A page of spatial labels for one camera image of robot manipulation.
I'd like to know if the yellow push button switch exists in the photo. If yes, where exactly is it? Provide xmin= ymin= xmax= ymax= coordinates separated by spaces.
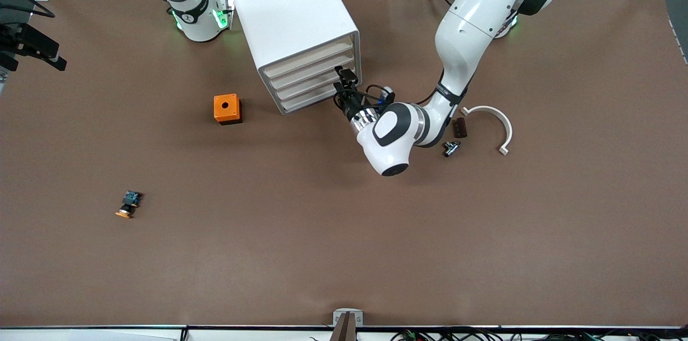
xmin=115 ymin=190 xmax=144 ymax=219

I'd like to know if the white curved plastic bracket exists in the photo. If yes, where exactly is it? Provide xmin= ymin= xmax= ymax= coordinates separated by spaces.
xmin=461 ymin=105 xmax=514 ymax=156

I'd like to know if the white plastic drawer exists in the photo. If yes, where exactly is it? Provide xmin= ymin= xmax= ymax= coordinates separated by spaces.
xmin=277 ymin=76 xmax=359 ymax=114
xmin=272 ymin=65 xmax=357 ymax=102
xmin=267 ymin=53 xmax=356 ymax=91
xmin=262 ymin=40 xmax=355 ymax=79

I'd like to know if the black cable bundle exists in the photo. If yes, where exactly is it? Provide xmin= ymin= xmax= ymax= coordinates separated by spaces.
xmin=390 ymin=328 xmax=688 ymax=341

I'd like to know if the white table edge rail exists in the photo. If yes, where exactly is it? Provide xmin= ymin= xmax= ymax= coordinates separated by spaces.
xmin=0 ymin=324 xmax=688 ymax=341

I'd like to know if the grey metal table bracket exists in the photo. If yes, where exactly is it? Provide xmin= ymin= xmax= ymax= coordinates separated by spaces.
xmin=333 ymin=308 xmax=364 ymax=327

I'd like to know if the white drawer cabinet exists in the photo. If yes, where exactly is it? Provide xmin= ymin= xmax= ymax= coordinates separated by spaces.
xmin=225 ymin=0 xmax=362 ymax=116

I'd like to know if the orange button enclosure box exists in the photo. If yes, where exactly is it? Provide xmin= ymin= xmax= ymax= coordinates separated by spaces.
xmin=213 ymin=94 xmax=243 ymax=125

